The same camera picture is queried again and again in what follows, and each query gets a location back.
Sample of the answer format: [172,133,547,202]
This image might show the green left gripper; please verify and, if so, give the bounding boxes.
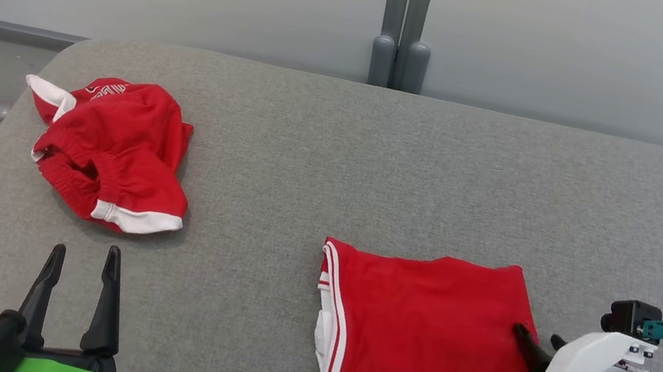
[0,228,151,372]

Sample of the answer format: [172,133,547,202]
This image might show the red basketball jersey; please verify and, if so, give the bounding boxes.
[301,232,569,372]

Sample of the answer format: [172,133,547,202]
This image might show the red shorts with white trim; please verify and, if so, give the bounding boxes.
[2,61,210,245]

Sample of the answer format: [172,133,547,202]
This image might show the grey fabric sofa seat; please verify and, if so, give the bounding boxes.
[0,14,663,372]

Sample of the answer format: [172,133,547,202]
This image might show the grey double partition post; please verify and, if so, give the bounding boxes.
[366,0,441,97]

